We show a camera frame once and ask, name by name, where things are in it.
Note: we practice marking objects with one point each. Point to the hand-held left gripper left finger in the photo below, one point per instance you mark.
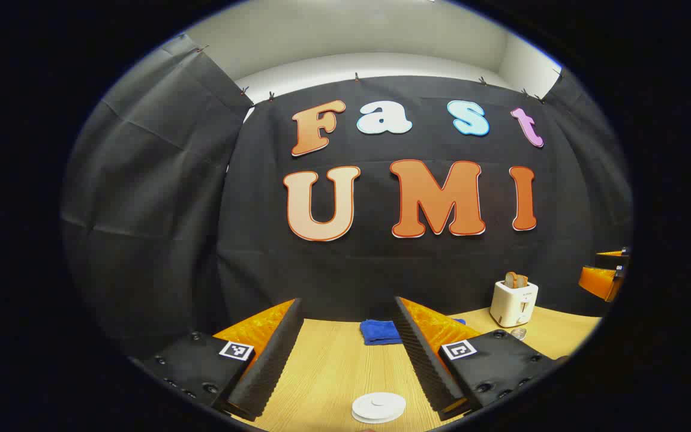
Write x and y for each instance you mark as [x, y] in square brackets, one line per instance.
[267, 372]

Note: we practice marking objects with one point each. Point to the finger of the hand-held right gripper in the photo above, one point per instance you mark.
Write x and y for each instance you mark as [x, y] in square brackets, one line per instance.
[612, 259]
[597, 281]

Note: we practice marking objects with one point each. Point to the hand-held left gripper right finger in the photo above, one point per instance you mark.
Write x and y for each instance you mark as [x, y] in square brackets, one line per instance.
[426, 366]

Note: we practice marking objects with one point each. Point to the clear water bottle white label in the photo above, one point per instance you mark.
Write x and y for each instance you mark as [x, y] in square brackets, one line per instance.
[518, 333]

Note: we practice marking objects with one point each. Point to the blue folded cloth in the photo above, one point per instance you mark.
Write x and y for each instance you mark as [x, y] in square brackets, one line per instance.
[381, 331]

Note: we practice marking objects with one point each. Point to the toasted bread slice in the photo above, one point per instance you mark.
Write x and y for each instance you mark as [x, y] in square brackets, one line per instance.
[522, 281]
[510, 279]

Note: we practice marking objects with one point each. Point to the white toaster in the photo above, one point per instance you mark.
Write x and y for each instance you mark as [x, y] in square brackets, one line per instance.
[513, 306]

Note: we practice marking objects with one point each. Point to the black backdrop cloth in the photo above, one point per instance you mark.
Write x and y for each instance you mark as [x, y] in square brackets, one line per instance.
[381, 270]

